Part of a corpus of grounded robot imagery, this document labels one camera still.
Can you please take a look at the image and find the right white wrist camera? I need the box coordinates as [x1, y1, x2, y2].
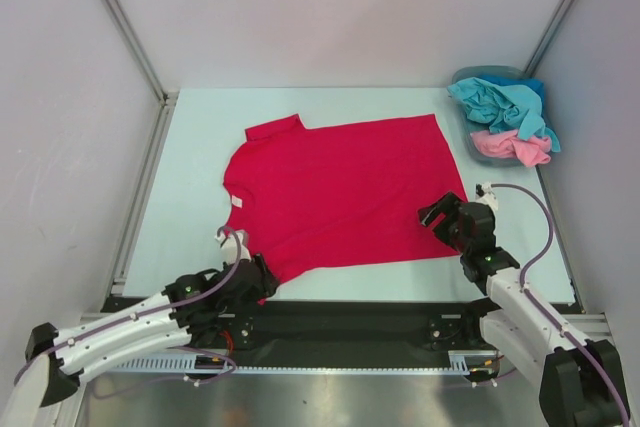
[475, 182, 499, 213]

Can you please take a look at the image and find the pink t shirt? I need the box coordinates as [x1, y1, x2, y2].
[471, 130, 552, 168]

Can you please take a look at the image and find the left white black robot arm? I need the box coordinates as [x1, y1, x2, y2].
[15, 254, 279, 407]

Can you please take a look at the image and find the red t shirt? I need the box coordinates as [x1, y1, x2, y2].
[223, 114, 471, 302]

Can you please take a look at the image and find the right light blue cable duct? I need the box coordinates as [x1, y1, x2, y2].
[448, 350, 504, 374]

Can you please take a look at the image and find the left aluminium frame post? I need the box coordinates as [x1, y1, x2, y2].
[72, 0, 179, 108]

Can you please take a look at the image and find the dark blue t shirt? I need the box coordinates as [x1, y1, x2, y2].
[479, 74, 545, 101]

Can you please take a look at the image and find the left light blue cable duct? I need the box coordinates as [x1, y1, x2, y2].
[110, 353, 230, 374]

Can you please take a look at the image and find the aluminium frame post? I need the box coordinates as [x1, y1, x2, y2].
[524, 0, 577, 77]
[72, 0, 179, 108]

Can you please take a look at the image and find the light blue cable duct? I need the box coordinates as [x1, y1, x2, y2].
[448, 350, 504, 374]
[110, 353, 230, 374]

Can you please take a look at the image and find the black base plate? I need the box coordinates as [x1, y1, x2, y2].
[191, 300, 494, 370]

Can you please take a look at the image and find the right aluminium frame post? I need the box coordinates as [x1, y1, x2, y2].
[524, 0, 577, 77]

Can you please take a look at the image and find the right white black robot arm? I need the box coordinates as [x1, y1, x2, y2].
[418, 184, 631, 426]

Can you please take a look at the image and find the light blue t shirt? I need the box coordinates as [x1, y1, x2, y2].
[447, 77, 561, 153]

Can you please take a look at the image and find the grey plastic bin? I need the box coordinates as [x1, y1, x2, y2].
[447, 66, 561, 168]

